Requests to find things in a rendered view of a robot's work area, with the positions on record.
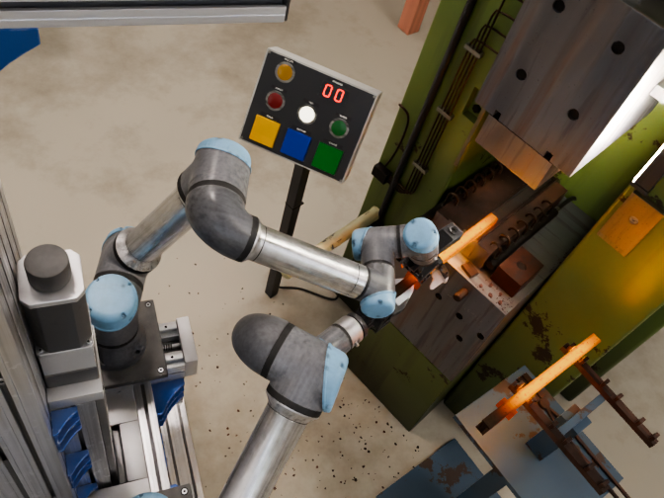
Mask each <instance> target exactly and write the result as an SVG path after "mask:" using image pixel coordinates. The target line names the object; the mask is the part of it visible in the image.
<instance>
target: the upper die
mask: <svg viewBox="0 0 664 498"><path fill-rule="evenodd" d="M500 116H501V114H500V113H497V114H495V115H494V116H492V115H491V114H489V115H488V117H487V119H486V120H485V122H484V124H483V126H482V128H481V130H480V132H479V134H478V136H477V137H476V139H475V141H476V142H477V143H478V144H479V145H481V146H482V147H483V148H484V149H485V150H487V151H488V152H489V153H490V154H491V155H493V156H494V157H495V158H496V159H497V160H499V161H500V162H501V163H502V164H503V165H505V166H506V167H507V168H508V169H510V170H511V171H512V172H513V173H514V174H516V175H517V176H518V177H519V178H520V179H522V180H523V181H524V182H525V183H526V184H528V185H529V186H530V187H531V188H532V189H534V190H536V189H537V188H538V187H539V186H541V185H542V184H543V183H545V182H546V181H547V180H548V179H550V178H551V177H552V176H553V175H555V174H556V173H557V172H559V171H560V170H559V169H558V168H557V167H556V166H554V165H553V164H552V163H551V162H549V160H550V159H551V157H552V156H553V155H552V154H551V153H549V152H548V153H547V154H546V155H545V156H542V155H541V154H539V153H538V152H537V151H536V150H534V149H533V148H532V147H531V146H529V145H528V144H527V143H526V142H524V141H523V140H522V139H521V138H519V137H518V136H517V135H516V134H514V133H513V132H512V131H511V130H509V129H508V128H507V127H506V126H505V125H503V124H502V123H501V122H499V121H498V120H499V118H500Z"/></svg>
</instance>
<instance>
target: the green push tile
mask: <svg viewBox="0 0 664 498"><path fill-rule="evenodd" d="M343 153H344V151H342V150H340V149H337V148H335V147H333V146H330V145H328V144H326V143H323V142H321V141H320V142H319V144H318V147H317V149H316V152H315V155H314V157H313V160H312V163H311V166H313V167H316V168H318V169H320V170H323V171H325V172H327V173H329V174H332V175H335V173H336V171H337V168H338V166H339V163H340V161H341V158H342V156H343Z"/></svg>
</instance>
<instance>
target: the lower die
mask: <svg viewBox="0 0 664 498"><path fill-rule="evenodd" d="M502 166H503V171H502V173H501V174H498V172H499V171H500V167H498V168H497V169H496V170H494V174H495V175H494V178H493V179H492V181H491V180H490V178H491V176H492V173H490V174H489V175H487V176H486V177H485V179H486V183H485V185H484V186H483V187H482V186H481V184H482V183H483V179H482V180H480V181H479V182H477V183H476V185H477V189H476V191H475V193H473V192H472V191H473V189H474V185H473V186H472V187H470V188H469V189H467V191H468V196H467V198H466V199H464V198H463V197H464V196H465V192H463V193H462V194H460V195H459V196H458V204H457V205H456V206H455V202H456V200H457V199H453V200H452V201H451V202H449V203H448V204H446V205H445V206H444V207H442V208H440V209H439V210H437V212H436V214H435V216H434V218H433V220H432V222H433V223H434V224H435V226H436V228H437V230H438V231H439V230H440V229H442V228H443V227H445V226H446V225H448V224H449V223H451V222H453V223H454V224H455V225H456V226H457V227H458V228H459V229H460V230H461V231H462V232H463V233H466V232H467V231H468V230H469V229H471V227H472V226H474V225H475V224H476V223H478V222H479V221H480V220H481V219H483V218H484V217H485V216H487V215H488V214H489V213H491V212H492V211H493V210H495V209H497V208H498V207H499V206H501V205H502V204H504V203H505V202H506V201H508V200H509V199H510V198H512V197H513V196H514V195H515V194H517V193H518V192H519V191H521V190H522V189H523V188H525V187H526V185H527V184H526V183H525V182H524V181H523V180H522V179H520V178H519V177H518V176H517V175H516V174H514V173H513V172H512V171H511V170H510V169H508V168H506V166H505V165H502ZM550 179H551V181H549V182H548V183H547V184H545V185H544V186H543V187H542V188H540V189H539V190H538V191H537V192H535V193H534V194H533V195H531V196H530V197H529V198H528V199H526V200H525V201H524V202H522V203H521V204H520V205H519V206H517V207H516V208H515V209H513V210H512V211H511V212H509V213H508V214H507V215H506V216H504V217H503V218H502V219H501V220H499V221H498V222H497V223H495V224H494V225H493V226H492V227H490V228H489V229H488V230H487V231H485V232H484V233H483V234H481V235H480V236H479V237H478V238H476V239H475V240H474V241H472V242H471V243H469V244H468V245H467V246H465V247H464V248H463V249H462V250H460V251H459V252H461V253H462V254H463V255H464V256H465V257H466V258H468V260H469V261H470V262H472V263H473V264H474V265H475V266H476V267H477V268H478V269H479V270H480V269H481V268H483V267H484V266H485V265H486V261H488V260H489V259H490V258H491V257H492V256H494V255H495V254H496V253H497V252H498V251H499V248H498V246H497V245H495V244H493V245H492V246H491V245H490V243H491V242H492V241H495V242H498V243H499V244H500V245H501V247H502V248H503V247H504V246H506V245H507V244H508V240H507V238H505V237H501V238H499V235H500V234H506V235H508V236H509V237H510V239H511V241H512V240H513V239H514V238H515V237H516V236H517V232H516V231H515V230H513V229H511V230H510V231H509V230H508V228H509V227H512V226H513V227H516V228H517V229H518V230H519V232H520V233H521V232H523V231H524V230H525V229H526V226H525V225H524V224H523V223H522V222H520V223H519V224H518V223H517V221H518V220H520V219H521V220H524V221H525V222H526V223H527V224H528V226H530V225H531V224H532V223H533V222H534V221H535V220H534V218H533V217H532V216H530V215H528V216H527V217H525V215H526V214H527V213H528V212H530V213H532V214H534V215H535V216H536V218H537V219H538V218H540V217H541V216H542V211H541V210H540V209H538V208H537V209H536V210H534V207H541V208H543V209H544V212H547V211H548V210H549V209H550V204H549V203H544V204H542V203H541V202H542V201H543V200H549V201H551V202H552V204H553V207H554V208H555V207H556V206H557V205H558V204H559V202H560V201H561V200H562V198H563V197H564V196H565V194H566V193H567V192H568V191H567V190H566V189H565V188H564V187H562V186H561V185H560V184H559V183H557V182H555V181H556V180H557V179H556V178H555V177H553V176H552V177H551V178H550Z"/></svg>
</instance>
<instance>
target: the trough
mask: <svg viewBox="0 0 664 498"><path fill-rule="evenodd" d="M549 181H551V179H548V180H547V181H546V182H545V183H543V184H542V185H541V186H539V187H538V188H537V189H536V190H534V189H532V188H531V187H530V186H529V185H526V186H525V188H523V189H522V190H521V191H519V192H518V193H517V194H515V195H514V196H513V197H512V198H510V199H509V200H508V201H506V202H505V203H504V204H502V205H501V206H499V207H498V208H497V209H495V210H493V211H492V213H493V214H494V215H495V216H496V217H497V218H498V220H497V222H498V221H499V220H501V219H502V218H503V217H504V216H506V215H507V214H508V213H509V212H511V211H512V210H513V209H515V208H516V207H517V206H519V205H520V204H521V203H522V202H524V201H525V200H526V199H528V198H529V197H530V196H531V195H533V194H534V193H535V192H537V191H538V190H539V189H540V188H542V187H543V186H544V185H545V184H547V183H548V182H549ZM497 222H496V223H497Z"/></svg>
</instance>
